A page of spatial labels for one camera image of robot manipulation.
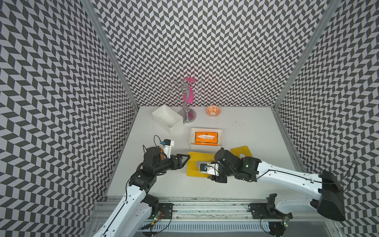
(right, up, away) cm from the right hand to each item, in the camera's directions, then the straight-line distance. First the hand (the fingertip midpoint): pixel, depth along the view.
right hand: (211, 172), depth 75 cm
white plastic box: (-4, +9, +18) cm, 20 cm away
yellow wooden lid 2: (+24, +7, +21) cm, 33 cm away
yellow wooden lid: (-9, +7, +1) cm, 12 cm away
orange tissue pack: (0, +15, +15) cm, 21 cm away
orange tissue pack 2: (-22, +12, -15) cm, 29 cm away
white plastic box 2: (-30, +28, +39) cm, 56 cm away
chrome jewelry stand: (-15, +47, +17) cm, 52 cm away
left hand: (-13, +7, -1) cm, 15 cm away
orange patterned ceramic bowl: (+6, +34, +40) cm, 53 cm away
